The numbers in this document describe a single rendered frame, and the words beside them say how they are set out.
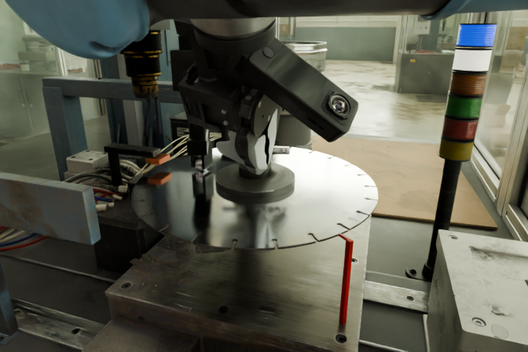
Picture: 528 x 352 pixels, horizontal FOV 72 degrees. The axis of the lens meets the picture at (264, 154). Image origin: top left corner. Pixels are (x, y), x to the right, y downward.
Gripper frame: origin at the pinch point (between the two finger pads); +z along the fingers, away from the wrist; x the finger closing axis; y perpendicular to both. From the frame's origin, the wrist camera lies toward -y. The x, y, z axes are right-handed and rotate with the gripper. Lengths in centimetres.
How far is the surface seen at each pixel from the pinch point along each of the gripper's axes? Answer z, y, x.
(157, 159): 4.9, 16.6, 1.7
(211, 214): 0.1, 2.8, 8.5
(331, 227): -1.1, -10.4, 5.3
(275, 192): 2.3, -2.2, 1.5
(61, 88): 16, 57, -13
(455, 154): 5.4, -22.9, -16.5
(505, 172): 32, -40, -41
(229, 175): 3.9, 5.2, 0.6
